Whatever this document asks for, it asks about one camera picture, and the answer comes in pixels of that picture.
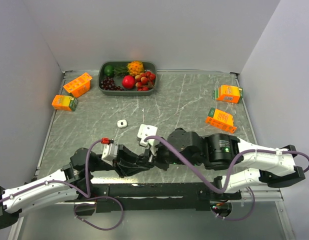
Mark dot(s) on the grey-green fruit tray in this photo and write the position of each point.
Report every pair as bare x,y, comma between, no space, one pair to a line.
148,66

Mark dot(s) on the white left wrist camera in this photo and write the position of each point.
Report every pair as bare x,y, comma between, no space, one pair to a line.
110,150

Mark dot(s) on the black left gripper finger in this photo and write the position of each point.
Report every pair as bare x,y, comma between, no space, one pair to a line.
126,155
130,170

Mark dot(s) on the black earbud charging case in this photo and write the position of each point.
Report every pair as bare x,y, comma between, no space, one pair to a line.
145,161

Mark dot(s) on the red lychee bunch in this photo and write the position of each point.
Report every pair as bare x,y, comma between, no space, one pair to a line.
145,81

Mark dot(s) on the dark grape bunch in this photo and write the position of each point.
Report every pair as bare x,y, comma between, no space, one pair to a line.
108,84

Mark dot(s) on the green leafy sprig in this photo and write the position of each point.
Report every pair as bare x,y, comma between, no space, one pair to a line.
121,71

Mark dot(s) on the green lime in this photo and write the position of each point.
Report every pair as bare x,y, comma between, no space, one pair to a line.
109,71

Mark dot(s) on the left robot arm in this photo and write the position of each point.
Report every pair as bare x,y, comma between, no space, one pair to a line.
71,182

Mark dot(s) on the aluminium frame rail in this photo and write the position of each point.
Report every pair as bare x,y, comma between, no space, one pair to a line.
262,195

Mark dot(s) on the orange box back left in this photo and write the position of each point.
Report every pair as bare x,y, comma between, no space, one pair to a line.
79,85

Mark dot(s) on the orange green box left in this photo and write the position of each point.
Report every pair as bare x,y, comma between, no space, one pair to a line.
64,103

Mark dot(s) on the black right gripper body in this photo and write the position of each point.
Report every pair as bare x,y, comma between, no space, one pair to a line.
165,156

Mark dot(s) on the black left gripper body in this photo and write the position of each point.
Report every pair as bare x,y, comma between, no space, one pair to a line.
117,162

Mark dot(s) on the red apple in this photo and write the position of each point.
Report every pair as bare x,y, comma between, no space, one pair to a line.
128,82

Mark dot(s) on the white earbud charging case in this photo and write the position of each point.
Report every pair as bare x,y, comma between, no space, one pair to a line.
122,124

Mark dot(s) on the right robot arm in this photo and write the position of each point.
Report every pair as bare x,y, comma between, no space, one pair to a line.
278,168

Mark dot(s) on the orange box back right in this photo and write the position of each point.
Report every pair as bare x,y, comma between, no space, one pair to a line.
228,93

